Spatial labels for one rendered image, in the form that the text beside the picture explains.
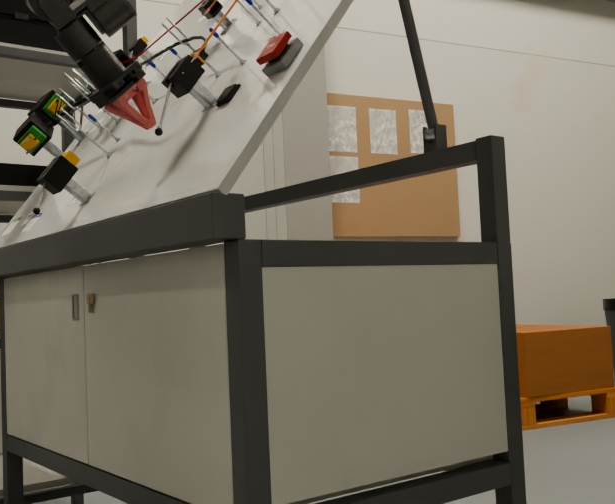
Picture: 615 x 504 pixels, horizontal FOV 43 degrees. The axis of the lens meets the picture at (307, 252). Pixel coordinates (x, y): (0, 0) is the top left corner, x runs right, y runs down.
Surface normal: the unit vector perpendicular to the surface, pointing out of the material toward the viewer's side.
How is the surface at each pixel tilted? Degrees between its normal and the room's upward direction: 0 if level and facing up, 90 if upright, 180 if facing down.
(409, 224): 90
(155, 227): 90
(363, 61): 90
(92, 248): 90
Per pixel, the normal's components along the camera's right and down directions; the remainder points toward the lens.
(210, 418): -0.80, 0.00
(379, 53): 0.47, -0.07
